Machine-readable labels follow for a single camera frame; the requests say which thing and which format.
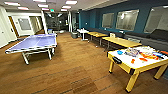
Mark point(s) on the white bowl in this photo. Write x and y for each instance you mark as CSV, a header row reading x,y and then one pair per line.
x,y
145,49

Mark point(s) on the dark grey sofa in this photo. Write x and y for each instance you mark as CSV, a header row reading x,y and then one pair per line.
x,y
153,38

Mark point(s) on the red ping pong paddle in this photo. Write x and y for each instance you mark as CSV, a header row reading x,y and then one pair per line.
x,y
163,53

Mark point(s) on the orange game box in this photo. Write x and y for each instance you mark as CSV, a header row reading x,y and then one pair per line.
x,y
148,56

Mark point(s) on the long wooden desk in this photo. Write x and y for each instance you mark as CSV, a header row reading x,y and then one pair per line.
x,y
97,34

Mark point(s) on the blue ping pong table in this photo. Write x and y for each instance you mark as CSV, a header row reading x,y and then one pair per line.
x,y
33,42

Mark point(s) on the colourful board game box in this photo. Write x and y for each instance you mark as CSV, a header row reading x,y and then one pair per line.
x,y
132,51

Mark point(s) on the green exit sign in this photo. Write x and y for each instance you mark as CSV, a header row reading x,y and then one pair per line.
x,y
53,10

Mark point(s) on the dark round trash bin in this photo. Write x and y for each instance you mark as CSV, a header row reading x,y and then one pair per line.
x,y
74,35

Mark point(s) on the grey wall whiteboard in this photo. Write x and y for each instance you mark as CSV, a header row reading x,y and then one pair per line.
x,y
24,24

